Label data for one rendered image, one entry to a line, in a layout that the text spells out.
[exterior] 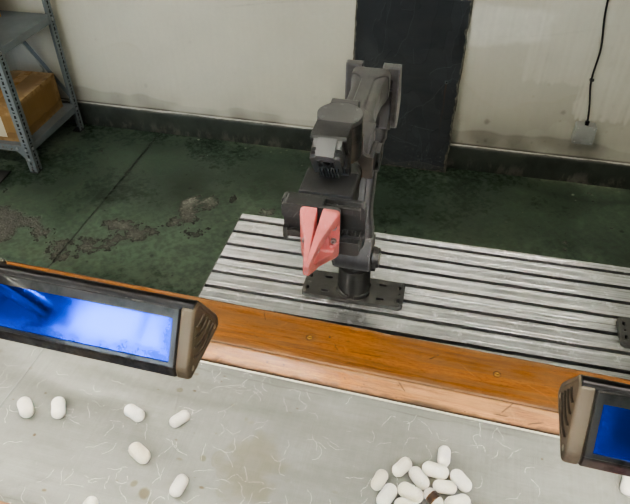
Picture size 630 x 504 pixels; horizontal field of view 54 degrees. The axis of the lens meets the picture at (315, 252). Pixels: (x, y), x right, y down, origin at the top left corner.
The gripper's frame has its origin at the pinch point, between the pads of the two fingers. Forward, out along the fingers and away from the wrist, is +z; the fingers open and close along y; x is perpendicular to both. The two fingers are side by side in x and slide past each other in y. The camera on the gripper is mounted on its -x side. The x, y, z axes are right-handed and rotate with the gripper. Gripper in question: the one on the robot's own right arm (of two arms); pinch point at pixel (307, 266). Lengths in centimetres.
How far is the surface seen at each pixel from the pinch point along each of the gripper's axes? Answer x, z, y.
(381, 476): 31.4, 5.6, 11.3
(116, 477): 33.1, 13.0, -24.5
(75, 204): 109, -130, -133
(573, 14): 38, -197, 53
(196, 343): 0.2, 13.2, -8.1
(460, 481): 31.4, 3.9, 21.8
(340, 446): 33.2, 1.3, 4.8
